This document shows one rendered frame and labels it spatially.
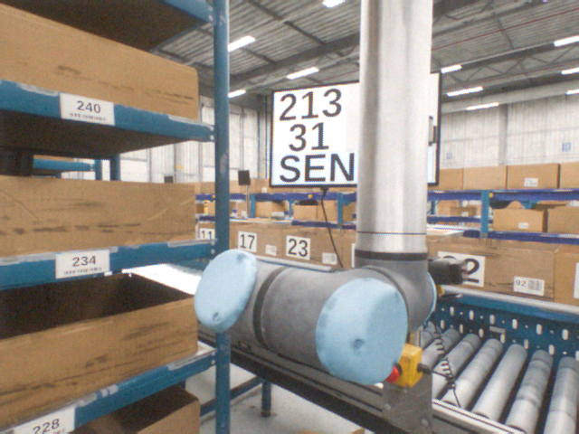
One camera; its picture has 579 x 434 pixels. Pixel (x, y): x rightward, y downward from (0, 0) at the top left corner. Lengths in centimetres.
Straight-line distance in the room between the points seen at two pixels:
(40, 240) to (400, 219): 45
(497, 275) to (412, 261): 102
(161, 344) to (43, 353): 16
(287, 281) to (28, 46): 43
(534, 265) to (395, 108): 106
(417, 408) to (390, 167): 67
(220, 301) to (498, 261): 118
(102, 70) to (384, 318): 50
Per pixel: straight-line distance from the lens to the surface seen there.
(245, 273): 37
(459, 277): 78
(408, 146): 44
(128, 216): 59
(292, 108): 110
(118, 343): 61
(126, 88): 61
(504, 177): 602
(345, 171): 101
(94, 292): 90
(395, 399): 99
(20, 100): 53
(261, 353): 125
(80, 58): 59
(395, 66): 46
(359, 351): 31
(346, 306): 31
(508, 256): 143
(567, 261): 141
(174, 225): 63
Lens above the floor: 121
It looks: 3 degrees down
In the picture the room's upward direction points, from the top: straight up
